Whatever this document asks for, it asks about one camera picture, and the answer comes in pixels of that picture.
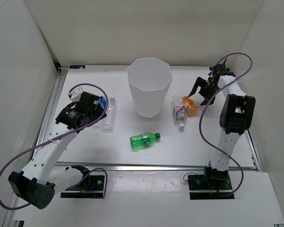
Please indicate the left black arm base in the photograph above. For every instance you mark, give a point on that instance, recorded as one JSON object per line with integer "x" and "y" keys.
{"x": 93, "y": 184}

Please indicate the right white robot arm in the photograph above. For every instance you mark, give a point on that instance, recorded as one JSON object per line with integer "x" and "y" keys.
{"x": 235, "y": 118}

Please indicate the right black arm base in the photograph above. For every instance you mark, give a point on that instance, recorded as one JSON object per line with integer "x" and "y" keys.
{"x": 211, "y": 185}

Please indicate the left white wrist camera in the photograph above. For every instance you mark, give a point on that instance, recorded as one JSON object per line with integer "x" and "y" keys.
{"x": 75, "y": 94}

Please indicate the clear bottle blue white label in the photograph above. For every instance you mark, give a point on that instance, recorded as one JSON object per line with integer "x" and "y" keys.
{"x": 179, "y": 112}

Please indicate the white faceted plastic bin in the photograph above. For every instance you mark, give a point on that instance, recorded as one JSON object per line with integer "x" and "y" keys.
{"x": 149, "y": 80}

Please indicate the green plastic bottle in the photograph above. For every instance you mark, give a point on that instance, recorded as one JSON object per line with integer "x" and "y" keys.
{"x": 144, "y": 140}

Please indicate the clear plastic water bottle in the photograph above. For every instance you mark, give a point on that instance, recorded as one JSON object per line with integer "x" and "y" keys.
{"x": 108, "y": 122}

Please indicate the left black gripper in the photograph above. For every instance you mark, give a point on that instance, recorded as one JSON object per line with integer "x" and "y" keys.
{"x": 98, "y": 111}

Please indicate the orange plastic bottle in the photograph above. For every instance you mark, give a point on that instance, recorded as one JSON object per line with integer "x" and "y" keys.
{"x": 190, "y": 107}

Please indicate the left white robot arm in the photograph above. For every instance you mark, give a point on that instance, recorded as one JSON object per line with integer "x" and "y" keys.
{"x": 34, "y": 183}

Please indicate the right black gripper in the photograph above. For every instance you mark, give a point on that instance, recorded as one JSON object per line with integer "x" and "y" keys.
{"x": 200, "y": 82}

